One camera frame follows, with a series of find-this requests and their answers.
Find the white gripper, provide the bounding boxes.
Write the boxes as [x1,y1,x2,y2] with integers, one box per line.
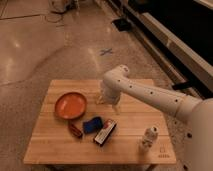
[103,82,121,115]

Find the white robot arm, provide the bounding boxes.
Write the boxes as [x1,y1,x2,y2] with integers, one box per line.
[101,65,213,171]

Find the clear plastic cup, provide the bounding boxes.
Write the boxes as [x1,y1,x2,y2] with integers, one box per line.
[97,81,105,104]

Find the blue sponge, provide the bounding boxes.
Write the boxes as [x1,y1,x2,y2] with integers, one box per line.
[83,117,103,134]

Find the orange plate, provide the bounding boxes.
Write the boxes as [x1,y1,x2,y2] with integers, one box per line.
[54,92,87,119]

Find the red brown snack bar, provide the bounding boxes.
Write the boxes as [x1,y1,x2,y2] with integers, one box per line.
[68,122,83,138]

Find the small white bottle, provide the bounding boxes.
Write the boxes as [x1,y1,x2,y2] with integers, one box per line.
[139,127,158,153]

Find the black bracket on rail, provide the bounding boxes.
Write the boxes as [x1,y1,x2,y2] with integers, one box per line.
[172,81,193,90]

